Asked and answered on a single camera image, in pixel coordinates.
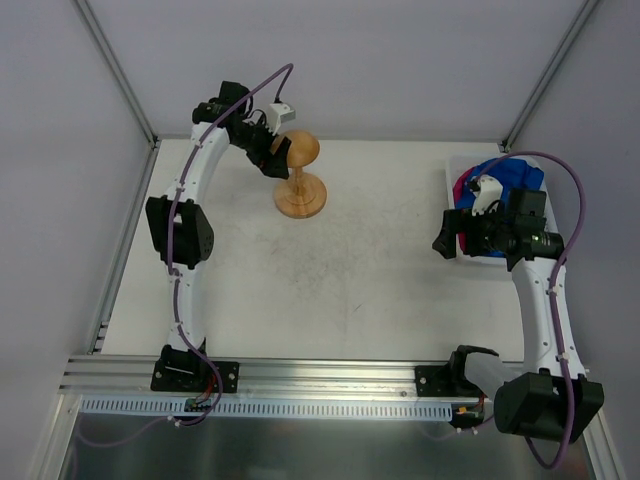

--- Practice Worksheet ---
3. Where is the wooden hat stand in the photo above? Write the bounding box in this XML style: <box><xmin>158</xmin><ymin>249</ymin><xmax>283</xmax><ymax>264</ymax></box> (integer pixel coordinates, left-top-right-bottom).
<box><xmin>272</xmin><ymin>130</ymin><xmax>328</xmax><ymax>219</ymax></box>

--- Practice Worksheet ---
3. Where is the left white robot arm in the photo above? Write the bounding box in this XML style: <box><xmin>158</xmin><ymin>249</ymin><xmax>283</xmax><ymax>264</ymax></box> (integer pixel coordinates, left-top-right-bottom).
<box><xmin>145</xmin><ymin>81</ymin><xmax>295</xmax><ymax>396</ymax></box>

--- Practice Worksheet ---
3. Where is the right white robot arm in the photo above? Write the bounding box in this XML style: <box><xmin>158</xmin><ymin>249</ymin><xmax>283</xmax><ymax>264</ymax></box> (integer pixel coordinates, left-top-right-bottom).
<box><xmin>432</xmin><ymin>188</ymin><xmax>605</xmax><ymax>443</ymax></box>

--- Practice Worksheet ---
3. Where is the pink cap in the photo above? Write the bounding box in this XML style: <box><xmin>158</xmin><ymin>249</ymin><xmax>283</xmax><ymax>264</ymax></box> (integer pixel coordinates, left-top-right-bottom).
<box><xmin>451</xmin><ymin>167</ymin><xmax>474</xmax><ymax>254</ymax></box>

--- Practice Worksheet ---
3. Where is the white plastic basket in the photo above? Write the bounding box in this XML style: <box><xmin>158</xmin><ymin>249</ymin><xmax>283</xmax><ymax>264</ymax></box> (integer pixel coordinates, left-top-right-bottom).
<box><xmin>445</xmin><ymin>154</ymin><xmax>558</xmax><ymax>270</ymax></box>

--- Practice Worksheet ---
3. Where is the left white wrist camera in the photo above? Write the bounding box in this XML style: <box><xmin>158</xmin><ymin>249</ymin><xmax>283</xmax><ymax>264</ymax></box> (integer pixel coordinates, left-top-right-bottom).
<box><xmin>266</xmin><ymin>102</ymin><xmax>296</xmax><ymax>134</ymax></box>

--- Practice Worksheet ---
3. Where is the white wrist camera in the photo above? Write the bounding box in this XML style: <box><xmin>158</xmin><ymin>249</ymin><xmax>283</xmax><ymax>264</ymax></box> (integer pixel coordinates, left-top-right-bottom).
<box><xmin>469</xmin><ymin>175</ymin><xmax>503</xmax><ymax>216</ymax></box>
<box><xmin>266</xmin><ymin>102</ymin><xmax>296</xmax><ymax>134</ymax></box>

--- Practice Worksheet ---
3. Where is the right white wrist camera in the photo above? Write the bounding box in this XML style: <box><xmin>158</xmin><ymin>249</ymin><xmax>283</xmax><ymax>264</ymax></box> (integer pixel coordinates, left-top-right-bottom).
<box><xmin>469</xmin><ymin>175</ymin><xmax>503</xmax><ymax>216</ymax></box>

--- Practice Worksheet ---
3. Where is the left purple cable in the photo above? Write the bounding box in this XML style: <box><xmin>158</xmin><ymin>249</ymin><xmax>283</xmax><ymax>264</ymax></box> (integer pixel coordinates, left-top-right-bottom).
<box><xmin>74</xmin><ymin>62</ymin><xmax>295</xmax><ymax>447</ymax></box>

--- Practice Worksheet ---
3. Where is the purple cable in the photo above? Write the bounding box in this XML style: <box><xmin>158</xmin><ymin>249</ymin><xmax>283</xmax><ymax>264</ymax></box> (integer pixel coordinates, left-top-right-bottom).
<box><xmin>74</xmin><ymin>62</ymin><xmax>295</xmax><ymax>447</ymax></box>
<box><xmin>429</xmin><ymin>150</ymin><xmax>587</xmax><ymax>470</ymax></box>

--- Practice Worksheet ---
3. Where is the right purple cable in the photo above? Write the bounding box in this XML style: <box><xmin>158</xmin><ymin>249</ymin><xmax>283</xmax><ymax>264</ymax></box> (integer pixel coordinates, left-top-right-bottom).
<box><xmin>429</xmin><ymin>150</ymin><xmax>587</xmax><ymax>470</ymax></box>

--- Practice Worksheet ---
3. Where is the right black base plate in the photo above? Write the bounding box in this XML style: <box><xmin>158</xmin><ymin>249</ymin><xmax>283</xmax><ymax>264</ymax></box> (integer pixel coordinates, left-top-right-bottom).
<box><xmin>414</xmin><ymin>365</ymin><xmax>463</xmax><ymax>398</ymax></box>

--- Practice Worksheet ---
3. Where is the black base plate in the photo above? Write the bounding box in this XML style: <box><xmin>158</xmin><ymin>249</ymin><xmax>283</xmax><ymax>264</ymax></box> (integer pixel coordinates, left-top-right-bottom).
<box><xmin>150</xmin><ymin>352</ymin><xmax>240</xmax><ymax>394</ymax></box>
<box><xmin>414</xmin><ymin>365</ymin><xmax>463</xmax><ymax>398</ymax></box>

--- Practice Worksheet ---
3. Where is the left aluminium frame post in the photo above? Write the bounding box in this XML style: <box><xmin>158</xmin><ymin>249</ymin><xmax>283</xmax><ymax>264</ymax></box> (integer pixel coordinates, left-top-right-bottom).
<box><xmin>71</xmin><ymin>0</ymin><xmax>158</xmax><ymax>148</ymax></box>

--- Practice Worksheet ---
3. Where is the aluminium frame post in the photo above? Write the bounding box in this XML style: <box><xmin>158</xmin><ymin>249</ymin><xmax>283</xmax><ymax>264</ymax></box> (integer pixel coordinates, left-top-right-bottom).
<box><xmin>498</xmin><ymin>0</ymin><xmax>601</xmax><ymax>153</ymax></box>
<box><xmin>71</xmin><ymin>0</ymin><xmax>158</xmax><ymax>148</ymax></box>

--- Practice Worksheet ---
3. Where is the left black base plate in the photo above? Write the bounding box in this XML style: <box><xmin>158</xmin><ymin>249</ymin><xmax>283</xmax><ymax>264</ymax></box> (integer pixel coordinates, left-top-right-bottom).
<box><xmin>150</xmin><ymin>352</ymin><xmax>240</xmax><ymax>394</ymax></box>

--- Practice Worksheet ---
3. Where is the right aluminium frame post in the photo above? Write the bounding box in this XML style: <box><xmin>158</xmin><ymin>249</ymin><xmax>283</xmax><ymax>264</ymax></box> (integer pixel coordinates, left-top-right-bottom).
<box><xmin>498</xmin><ymin>0</ymin><xmax>601</xmax><ymax>153</ymax></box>

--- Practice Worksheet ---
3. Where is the aluminium mounting rail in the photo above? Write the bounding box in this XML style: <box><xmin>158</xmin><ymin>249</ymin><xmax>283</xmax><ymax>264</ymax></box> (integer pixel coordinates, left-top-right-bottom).
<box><xmin>58</xmin><ymin>355</ymin><xmax>442</xmax><ymax>401</ymax></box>

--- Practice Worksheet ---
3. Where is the white slotted cable duct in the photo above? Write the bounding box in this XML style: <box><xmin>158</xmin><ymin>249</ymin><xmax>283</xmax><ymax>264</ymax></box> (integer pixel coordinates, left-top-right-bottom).
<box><xmin>79</xmin><ymin>395</ymin><xmax>454</xmax><ymax>422</ymax></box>

